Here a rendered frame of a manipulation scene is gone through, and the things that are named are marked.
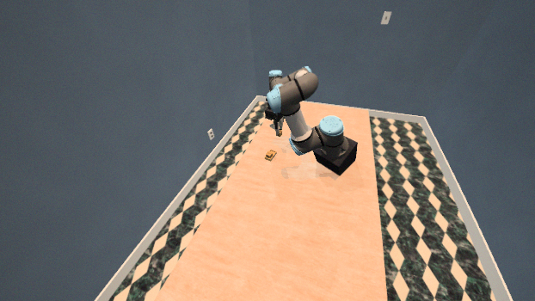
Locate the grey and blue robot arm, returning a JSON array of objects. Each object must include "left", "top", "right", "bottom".
[{"left": 267, "top": 66, "right": 348, "bottom": 159}]

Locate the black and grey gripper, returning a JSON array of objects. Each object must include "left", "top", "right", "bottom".
[{"left": 265, "top": 98, "right": 284, "bottom": 136}]

